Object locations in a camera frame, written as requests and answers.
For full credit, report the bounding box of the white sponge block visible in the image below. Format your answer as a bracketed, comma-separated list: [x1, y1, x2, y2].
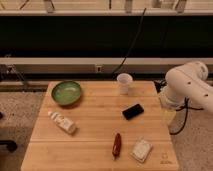
[131, 139, 152, 163]

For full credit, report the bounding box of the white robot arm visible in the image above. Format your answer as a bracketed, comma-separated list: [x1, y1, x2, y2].
[159, 61, 213, 124]

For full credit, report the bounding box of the green ceramic bowl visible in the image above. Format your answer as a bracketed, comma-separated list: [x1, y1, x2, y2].
[51, 81, 82, 106]

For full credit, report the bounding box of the black smartphone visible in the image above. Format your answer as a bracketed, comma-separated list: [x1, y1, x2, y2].
[122, 104, 144, 120]

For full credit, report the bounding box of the white paper cup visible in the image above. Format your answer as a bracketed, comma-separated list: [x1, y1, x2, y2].
[117, 73, 133, 95]

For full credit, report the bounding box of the wooden table board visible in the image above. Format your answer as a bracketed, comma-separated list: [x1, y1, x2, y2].
[21, 81, 179, 171]

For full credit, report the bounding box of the white plastic bottle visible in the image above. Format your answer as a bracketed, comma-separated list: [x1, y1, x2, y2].
[48, 111, 76, 134]

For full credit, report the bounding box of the black chair base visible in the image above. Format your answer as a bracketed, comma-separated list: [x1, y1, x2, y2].
[0, 112, 18, 152]

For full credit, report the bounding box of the white wall outlet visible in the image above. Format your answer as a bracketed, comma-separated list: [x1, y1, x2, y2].
[96, 66, 102, 73]

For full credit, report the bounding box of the black hanging cable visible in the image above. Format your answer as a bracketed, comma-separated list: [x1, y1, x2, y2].
[111, 7, 147, 75]

